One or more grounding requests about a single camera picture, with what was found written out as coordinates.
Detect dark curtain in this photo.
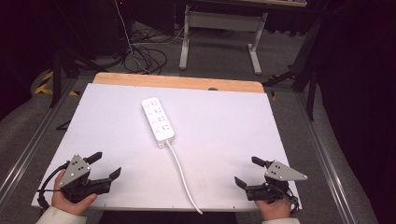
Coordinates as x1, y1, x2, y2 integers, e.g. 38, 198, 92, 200
311, 0, 396, 224

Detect black tripod stand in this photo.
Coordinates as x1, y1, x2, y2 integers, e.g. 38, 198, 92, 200
49, 0, 108, 109

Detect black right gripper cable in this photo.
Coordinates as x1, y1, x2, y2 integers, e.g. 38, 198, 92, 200
280, 186, 302, 216

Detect yellow black floor tape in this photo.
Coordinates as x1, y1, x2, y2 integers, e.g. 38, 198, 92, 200
34, 70, 80, 97

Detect person's right hand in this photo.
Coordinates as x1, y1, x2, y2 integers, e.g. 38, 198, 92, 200
254, 197, 292, 222

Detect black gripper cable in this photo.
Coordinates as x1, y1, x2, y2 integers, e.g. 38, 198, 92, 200
36, 161, 71, 211
280, 186, 302, 216

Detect aluminium floor rail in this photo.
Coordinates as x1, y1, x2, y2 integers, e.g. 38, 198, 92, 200
0, 77, 79, 202
293, 91, 360, 224

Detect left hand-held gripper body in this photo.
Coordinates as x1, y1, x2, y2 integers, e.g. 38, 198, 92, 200
59, 153, 112, 203

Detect white power strip cable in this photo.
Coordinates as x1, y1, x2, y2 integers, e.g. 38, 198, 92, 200
164, 140, 205, 216

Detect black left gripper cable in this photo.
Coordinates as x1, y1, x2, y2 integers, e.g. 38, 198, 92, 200
36, 161, 71, 211

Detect thin white cable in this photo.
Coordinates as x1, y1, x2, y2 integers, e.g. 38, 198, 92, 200
113, 0, 151, 75

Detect black tangled floor cables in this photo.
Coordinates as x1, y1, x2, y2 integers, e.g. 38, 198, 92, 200
123, 27, 169, 76

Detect person's left hand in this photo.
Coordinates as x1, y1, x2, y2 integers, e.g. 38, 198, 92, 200
50, 169, 99, 217

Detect white power strip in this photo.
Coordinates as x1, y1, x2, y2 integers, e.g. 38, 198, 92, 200
141, 96, 177, 149

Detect white metal desk frame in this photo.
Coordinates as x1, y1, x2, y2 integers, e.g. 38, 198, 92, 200
178, 4, 269, 76

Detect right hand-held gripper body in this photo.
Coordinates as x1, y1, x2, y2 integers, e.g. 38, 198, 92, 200
245, 160, 309, 203

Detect black metal stand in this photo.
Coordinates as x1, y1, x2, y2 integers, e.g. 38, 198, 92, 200
262, 17, 323, 121

